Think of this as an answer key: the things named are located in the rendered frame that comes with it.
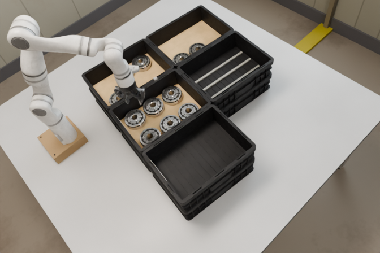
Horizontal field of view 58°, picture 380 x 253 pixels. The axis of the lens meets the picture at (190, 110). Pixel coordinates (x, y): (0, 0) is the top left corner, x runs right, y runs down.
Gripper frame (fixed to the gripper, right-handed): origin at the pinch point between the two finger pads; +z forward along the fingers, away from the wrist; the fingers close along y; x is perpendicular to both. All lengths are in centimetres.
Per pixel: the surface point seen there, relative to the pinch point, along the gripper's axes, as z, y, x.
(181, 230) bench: 30, 26, -46
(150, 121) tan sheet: 17.2, 3.9, 0.7
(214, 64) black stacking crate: 17, 31, 40
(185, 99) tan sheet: 17.2, 19.1, 15.4
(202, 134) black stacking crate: 17.4, 30.3, -4.6
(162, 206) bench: 30, 15, -37
